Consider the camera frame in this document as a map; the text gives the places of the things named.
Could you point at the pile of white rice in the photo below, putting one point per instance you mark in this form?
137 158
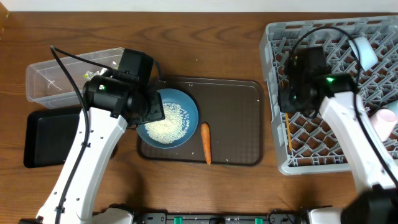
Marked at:
172 128

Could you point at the orange carrot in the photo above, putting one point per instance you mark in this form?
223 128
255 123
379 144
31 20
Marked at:
206 142

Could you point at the aluminium foil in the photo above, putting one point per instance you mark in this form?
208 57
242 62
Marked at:
92 74

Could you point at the light blue bowl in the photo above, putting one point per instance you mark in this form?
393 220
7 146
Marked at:
362 48

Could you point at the light blue cup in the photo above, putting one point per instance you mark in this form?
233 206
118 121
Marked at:
393 106

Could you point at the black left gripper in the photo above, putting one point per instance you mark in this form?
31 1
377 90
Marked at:
158 111

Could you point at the grey dishwasher rack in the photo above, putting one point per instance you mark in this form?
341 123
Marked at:
314 146

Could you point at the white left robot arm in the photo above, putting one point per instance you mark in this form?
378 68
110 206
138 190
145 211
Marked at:
110 103

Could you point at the wooden chopstick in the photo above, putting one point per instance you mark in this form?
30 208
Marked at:
286 118

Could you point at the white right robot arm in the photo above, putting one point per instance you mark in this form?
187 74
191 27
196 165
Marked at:
373 169

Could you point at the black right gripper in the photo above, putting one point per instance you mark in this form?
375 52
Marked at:
284 93

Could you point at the dark blue plate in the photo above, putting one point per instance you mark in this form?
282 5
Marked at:
169 95

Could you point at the dark brown serving tray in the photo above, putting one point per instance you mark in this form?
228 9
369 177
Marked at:
234 111

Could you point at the clear plastic bin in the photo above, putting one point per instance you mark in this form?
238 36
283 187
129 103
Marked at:
47 85

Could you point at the pink plastic cup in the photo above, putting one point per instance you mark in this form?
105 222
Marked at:
383 121

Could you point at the black plastic tray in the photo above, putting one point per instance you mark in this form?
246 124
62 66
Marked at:
49 136

